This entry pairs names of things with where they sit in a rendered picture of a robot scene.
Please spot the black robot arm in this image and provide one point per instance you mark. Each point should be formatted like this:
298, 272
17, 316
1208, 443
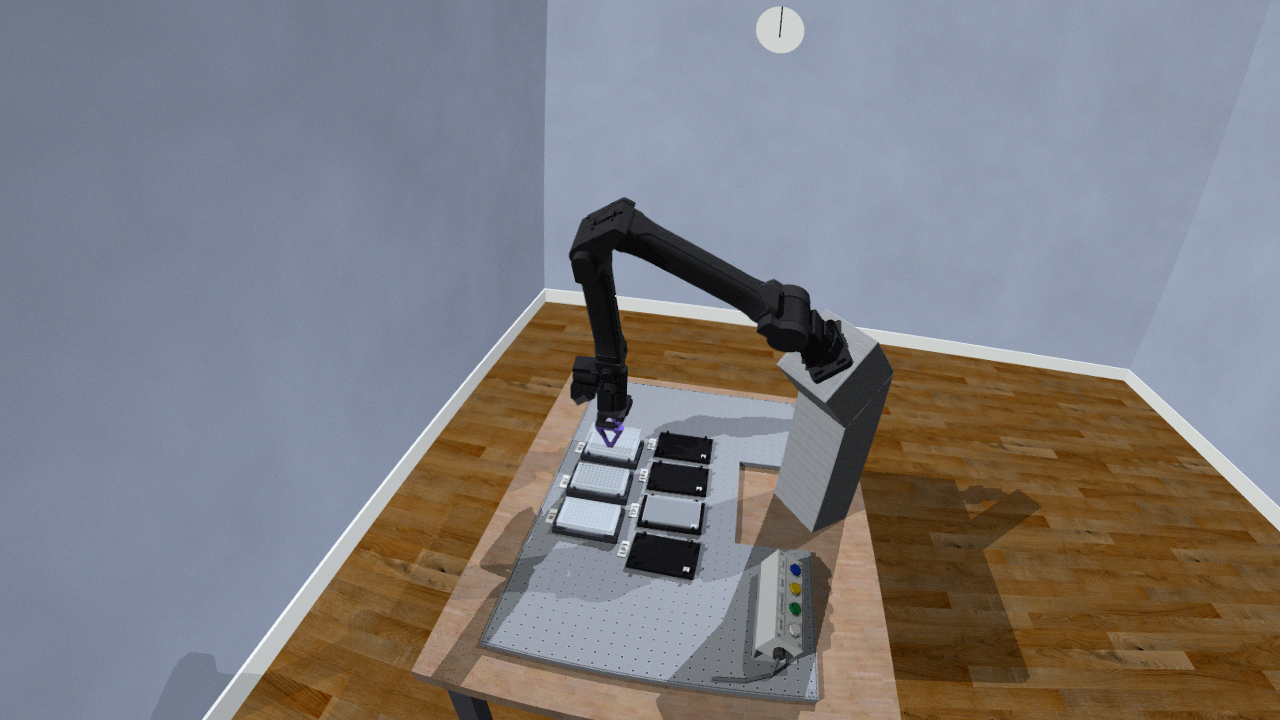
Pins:
626, 229

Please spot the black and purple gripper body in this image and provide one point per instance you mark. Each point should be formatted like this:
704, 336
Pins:
621, 404

